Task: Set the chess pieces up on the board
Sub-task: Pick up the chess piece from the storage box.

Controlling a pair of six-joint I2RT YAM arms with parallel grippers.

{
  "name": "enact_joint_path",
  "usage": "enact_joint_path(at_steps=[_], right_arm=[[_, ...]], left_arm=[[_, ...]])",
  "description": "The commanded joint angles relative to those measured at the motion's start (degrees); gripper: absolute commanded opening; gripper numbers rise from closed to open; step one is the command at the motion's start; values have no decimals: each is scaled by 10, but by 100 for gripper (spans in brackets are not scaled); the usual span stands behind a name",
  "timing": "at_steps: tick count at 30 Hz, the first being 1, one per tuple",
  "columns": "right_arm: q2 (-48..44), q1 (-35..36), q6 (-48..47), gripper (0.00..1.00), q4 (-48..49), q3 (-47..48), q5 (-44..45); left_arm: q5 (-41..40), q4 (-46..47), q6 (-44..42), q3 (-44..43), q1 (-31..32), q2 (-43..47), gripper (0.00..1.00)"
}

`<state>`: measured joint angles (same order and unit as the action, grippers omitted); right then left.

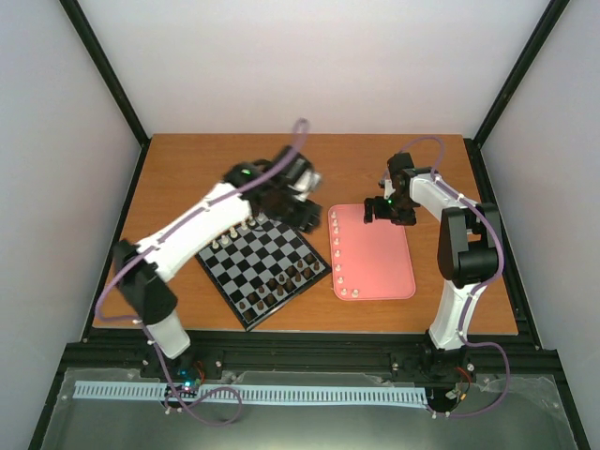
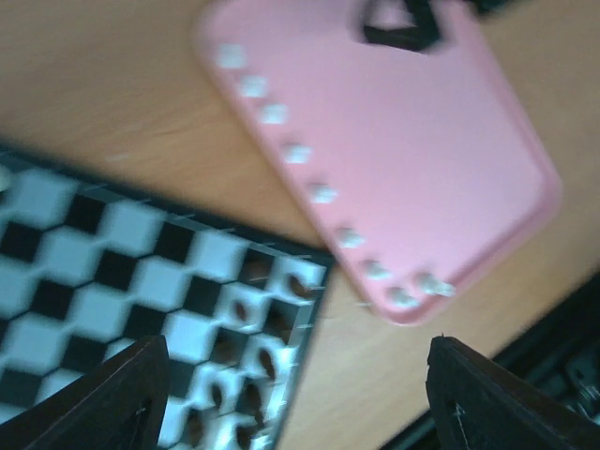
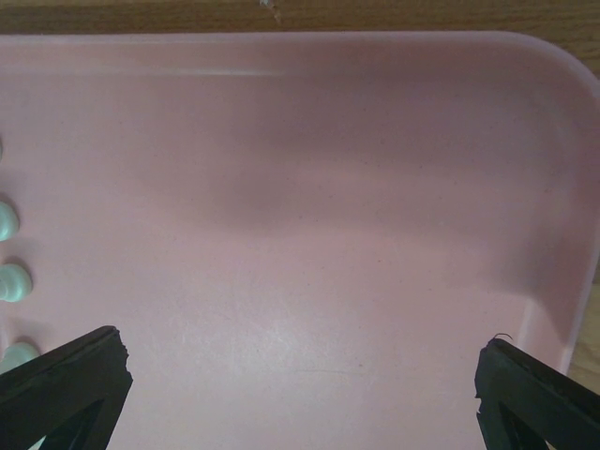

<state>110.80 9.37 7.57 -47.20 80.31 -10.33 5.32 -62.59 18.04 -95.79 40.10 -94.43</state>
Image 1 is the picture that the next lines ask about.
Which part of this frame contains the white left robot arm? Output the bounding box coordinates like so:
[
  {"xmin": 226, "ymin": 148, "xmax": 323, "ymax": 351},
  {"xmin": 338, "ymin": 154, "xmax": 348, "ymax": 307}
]
[{"xmin": 111, "ymin": 145, "xmax": 322, "ymax": 378}]

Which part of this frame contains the black aluminium frame post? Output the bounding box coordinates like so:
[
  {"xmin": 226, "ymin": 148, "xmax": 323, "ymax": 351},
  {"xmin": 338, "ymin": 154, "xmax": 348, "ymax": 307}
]
[
  {"xmin": 472, "ymin": 0, "xmax": 570, "ymax": 150},
  {"xmin": 57, "ymin": 0, "xmax": 152, "ymax": 147}
]

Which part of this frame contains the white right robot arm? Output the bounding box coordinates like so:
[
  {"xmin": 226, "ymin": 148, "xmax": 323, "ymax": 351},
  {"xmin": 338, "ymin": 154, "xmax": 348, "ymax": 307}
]
[{"xmin": 364, "ymin": 153, "xmax": 504, "ymax": 380}]

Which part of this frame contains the black aluminium frame post left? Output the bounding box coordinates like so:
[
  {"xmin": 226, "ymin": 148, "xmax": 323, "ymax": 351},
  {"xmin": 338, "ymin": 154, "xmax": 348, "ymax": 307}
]
[{"xmin": 57, "ymin": 0, "xmax": 152, "ymax": 147}]

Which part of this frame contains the pink plastic tray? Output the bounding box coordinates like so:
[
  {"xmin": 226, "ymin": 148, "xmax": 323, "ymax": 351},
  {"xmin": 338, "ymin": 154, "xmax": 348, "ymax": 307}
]
[{"xmin": 328, "ymin": 204, "xmax": 416, "ymax": 302}]

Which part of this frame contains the black and silver chessboard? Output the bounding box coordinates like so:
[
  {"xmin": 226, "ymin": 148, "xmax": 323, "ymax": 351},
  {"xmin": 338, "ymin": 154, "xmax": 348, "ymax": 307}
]
[{"xmin": 196, "ymin": 217, "xmax": 331, "ymax": 331}]

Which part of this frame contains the black aluminium frame post right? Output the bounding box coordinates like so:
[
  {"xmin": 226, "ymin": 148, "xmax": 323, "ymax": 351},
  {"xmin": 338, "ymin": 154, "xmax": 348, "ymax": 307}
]
[{"xmin": 472, "ymin": 0, "xmax": 570, "ymax": 150}]

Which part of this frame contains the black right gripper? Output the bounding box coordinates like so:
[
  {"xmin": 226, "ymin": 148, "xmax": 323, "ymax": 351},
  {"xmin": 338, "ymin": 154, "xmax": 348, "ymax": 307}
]
[{"xmin": 364, "ymin": 194, "xmax": 415, "ymax": 226}]

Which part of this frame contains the light blue cable duct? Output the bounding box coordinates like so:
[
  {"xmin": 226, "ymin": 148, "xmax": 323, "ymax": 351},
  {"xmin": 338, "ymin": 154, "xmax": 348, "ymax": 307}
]
[{"xmin": 72, "ymin": 381, "xmax": 428, "ymax": 408}]

